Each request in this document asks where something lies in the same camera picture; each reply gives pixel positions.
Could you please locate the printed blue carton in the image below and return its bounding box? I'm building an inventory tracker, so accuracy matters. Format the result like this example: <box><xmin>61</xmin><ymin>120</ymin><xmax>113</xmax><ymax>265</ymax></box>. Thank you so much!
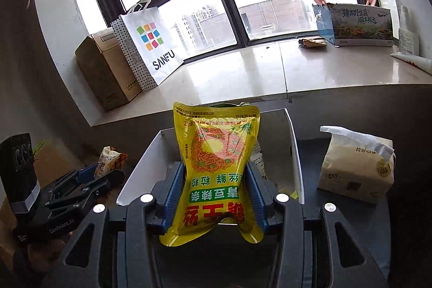
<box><xmin>312</xmin><ymin>3</ymin><xmax>394</xmax><ymax>47</ymax></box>

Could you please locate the yellow snack packet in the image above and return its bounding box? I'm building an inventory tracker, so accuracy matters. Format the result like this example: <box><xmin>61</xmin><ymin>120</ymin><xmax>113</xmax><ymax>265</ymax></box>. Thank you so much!
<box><xmin>159</xmin><ymin>101</ymin><xmax>267</xmax><ymax>247</ymax></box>

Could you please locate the tall brown cardboard box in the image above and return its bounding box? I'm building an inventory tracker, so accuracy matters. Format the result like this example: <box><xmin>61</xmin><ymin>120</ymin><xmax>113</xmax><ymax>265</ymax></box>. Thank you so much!
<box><xmin>75</xmin><ymin>31</ymin><xmax>144</xmax><ymax>112</ymax></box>

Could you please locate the brown white snack packet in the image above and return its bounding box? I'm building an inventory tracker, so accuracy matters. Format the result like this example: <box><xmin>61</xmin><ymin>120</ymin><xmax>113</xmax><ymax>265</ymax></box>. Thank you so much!
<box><xmin>94</xmin><ymin>146</ymin><xmax>129</xmax><ymax>179</ymax></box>

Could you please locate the white shopping bag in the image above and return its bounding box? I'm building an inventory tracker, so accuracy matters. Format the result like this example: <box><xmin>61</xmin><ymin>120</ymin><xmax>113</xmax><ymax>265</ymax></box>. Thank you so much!
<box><xmin>120</xmin><ymin>0</ymin><xmax>184</xmax><ymax>86</ymax></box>

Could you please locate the white tube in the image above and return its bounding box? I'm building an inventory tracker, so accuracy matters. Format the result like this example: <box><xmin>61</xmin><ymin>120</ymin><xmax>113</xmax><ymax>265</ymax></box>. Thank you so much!
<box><xmin>391</xmin><ymin>51</ymin><xmax>432</xmax><ymax>75</ymax></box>

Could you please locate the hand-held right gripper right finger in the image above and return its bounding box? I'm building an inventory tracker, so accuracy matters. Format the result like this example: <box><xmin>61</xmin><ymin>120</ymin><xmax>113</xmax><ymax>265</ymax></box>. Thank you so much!
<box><xmin>246</xmin><ymin>160</ymin><xmax>389</xmax><ymax>288</ymax></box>

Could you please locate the white cardboard box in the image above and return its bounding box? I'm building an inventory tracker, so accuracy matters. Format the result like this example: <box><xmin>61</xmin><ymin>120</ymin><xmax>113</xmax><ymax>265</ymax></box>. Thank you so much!
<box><xmin>116</xmin><ymin>108</ymin><xmax>305</xmax><ymax>206</ymax></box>

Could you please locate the white bottle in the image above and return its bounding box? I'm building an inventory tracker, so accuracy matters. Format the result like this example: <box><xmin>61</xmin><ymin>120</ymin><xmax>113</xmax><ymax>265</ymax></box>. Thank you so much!
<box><xmin>398</xmin><ymin>5</ymin><xmax>421</xmax><ymax>56</ymax></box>

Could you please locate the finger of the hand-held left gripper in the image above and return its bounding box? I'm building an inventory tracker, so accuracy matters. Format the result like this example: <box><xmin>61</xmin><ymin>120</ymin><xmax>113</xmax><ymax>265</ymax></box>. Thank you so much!
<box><xmin>45</xmin><ymin>169</ymin><xmax>125</xmax><ymax>210</ymax></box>
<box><xmin>50</xmin><ymin>163</ymin><xmax>102</xmax><ymax>196</ymax></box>

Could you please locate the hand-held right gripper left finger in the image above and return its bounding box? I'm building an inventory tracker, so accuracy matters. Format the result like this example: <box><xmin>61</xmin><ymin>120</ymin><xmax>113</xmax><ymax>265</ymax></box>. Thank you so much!
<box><xmin>50</xmin><ymin>160</ymin><xmax>188</xmax><ymax>288</ymax></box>

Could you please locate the person's left hand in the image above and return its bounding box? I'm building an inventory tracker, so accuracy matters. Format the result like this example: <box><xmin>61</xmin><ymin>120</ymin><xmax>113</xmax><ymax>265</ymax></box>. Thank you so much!
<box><xmin>25</xmin><ymin>237</ymin><xmax>69</xmax><ymax>276</ymax></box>

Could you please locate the cream tissue pack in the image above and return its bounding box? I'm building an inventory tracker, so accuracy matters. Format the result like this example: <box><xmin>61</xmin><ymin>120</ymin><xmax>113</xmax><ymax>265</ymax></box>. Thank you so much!
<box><xmin>318</xmin><ymin>125</ymin><xmax>396</xmax><ymax>205</ymax></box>

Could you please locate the large green snack packet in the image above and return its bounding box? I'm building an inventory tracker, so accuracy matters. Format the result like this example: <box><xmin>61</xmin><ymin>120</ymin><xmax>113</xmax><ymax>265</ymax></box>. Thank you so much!
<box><xmin>209</xmin><ymin>101</ymin><xmax>252</xmax><ymax>108</ymax></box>

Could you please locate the brown crumpled packet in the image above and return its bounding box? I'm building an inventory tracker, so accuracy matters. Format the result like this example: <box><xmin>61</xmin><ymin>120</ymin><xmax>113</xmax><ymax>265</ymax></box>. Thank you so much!
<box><xmin>298</xmin><ymin>38</ymin><xmax>327</xmax><ymax>50</ymax></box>

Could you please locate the green printed packet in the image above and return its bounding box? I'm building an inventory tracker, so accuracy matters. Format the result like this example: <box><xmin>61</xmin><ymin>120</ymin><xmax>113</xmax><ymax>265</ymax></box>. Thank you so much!
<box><xmin>32</xmin><ymin>140</ymin><xmax>51</xmax><ymax>154</ymax></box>

